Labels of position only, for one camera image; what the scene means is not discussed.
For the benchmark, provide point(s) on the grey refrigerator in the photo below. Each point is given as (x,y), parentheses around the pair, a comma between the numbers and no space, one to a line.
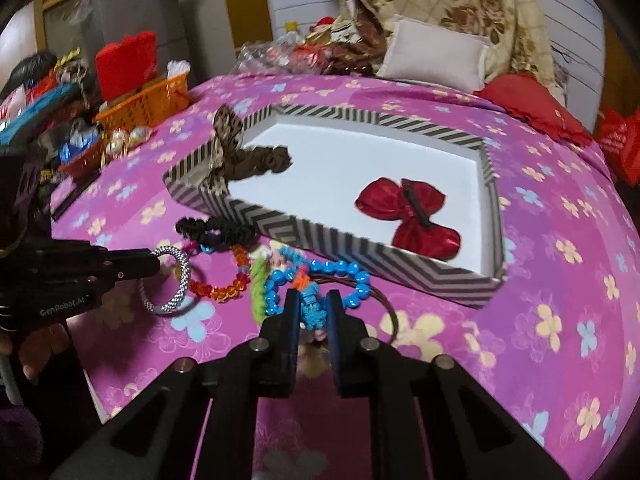
(135,0)

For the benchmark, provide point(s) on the red ruffled cushion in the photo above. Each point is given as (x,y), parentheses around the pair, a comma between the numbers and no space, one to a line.
(535,105)

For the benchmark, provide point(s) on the shell ornaments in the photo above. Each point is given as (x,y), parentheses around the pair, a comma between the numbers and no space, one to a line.
(125,142)

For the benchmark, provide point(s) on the clear plastic bag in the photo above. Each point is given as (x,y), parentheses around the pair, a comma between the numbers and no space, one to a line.
(260,55)

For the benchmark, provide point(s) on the red wrapped gifts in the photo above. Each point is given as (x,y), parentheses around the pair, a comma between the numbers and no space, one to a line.
(315,57)

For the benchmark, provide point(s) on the pink floral bed sheet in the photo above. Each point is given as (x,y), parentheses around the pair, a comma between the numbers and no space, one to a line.
(525,285)

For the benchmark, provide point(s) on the red shopping bag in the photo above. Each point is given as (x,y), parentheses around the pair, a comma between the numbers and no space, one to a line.
(620,145)

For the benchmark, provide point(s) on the white pillow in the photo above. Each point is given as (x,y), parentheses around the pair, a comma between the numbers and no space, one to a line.
(435,55)

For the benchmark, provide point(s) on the red hat plush toy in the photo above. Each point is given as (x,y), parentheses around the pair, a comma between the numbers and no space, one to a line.
(327,25)

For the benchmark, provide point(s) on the white tissue bundle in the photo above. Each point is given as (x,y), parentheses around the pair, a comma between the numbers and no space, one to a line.
(179,67)

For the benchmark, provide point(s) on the striped cardboard box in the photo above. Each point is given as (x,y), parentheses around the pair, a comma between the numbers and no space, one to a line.
(350,195)

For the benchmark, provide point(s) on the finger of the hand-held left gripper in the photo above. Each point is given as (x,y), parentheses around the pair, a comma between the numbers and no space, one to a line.
(135,257)
(132,275)

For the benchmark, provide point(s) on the person's left hand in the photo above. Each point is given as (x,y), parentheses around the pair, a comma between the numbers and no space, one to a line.
(42,352)

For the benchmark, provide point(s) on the red paper bag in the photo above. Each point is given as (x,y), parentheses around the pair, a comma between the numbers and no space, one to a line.
(127,67)

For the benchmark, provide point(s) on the black scrunchie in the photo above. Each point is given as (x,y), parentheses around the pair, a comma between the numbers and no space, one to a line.
(235,232)

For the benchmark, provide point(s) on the dark rounded bag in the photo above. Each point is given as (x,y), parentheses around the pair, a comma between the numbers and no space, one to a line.
(27,72)

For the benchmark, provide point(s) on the brown spotted bow scrunchie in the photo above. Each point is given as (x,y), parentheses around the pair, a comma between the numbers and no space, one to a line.
(250,162)

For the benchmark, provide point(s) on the red bow hair clip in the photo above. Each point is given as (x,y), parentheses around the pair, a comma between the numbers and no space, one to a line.
(425,210)

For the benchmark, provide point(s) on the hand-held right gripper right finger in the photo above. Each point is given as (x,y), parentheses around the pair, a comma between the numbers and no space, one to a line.
(339,330)

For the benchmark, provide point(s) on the orange plastic basket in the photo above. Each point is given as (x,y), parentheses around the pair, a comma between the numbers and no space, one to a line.
(145,107)

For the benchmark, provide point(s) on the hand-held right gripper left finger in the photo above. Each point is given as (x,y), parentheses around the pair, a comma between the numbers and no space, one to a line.
(292,320)

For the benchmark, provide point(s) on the small red basket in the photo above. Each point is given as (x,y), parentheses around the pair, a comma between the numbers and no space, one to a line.
(82,157)

